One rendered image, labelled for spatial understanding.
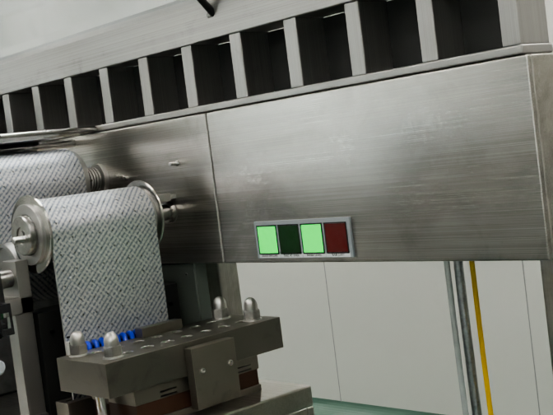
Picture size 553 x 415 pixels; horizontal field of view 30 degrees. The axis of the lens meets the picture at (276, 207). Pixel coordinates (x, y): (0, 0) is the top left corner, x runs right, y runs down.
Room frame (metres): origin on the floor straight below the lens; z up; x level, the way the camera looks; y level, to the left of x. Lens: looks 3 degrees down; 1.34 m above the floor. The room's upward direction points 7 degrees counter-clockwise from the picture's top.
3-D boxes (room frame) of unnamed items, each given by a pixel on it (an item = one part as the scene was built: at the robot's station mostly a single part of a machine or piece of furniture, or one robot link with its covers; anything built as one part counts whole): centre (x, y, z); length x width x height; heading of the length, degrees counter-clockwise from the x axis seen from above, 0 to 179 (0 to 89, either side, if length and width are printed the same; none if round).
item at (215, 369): (1.84, 0.15, 0.96); 0.10 x 0.03 x 0.11; 132
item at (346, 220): (1.86, -0.04, 1.18); 0.25 x 0.01 x 0.07; 42
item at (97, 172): (2.31, 0.41, 1.33); 0.07 x 0.07 x 0.07; 42
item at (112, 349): (1.76, 0.31, 1.05); 0.04 x 0.04 x 0.04
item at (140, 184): (2.10, 0.27, 1.25); 0.15 x 0.01 x 0.15; 42
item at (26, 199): (1.93, 0.46, 1.25); 0.15 x 0.01 x 0.15; 42
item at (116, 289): (1.97, 0.33, 1.11); 0.23 x 0.01 x 0.18; 132
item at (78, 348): (1.83, 0.38, 1.05); 0.04 x 0.04 x 0.04
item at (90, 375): (1.90, 0.22, 1.00); 0.40 x 0.16 x 0.06; 132
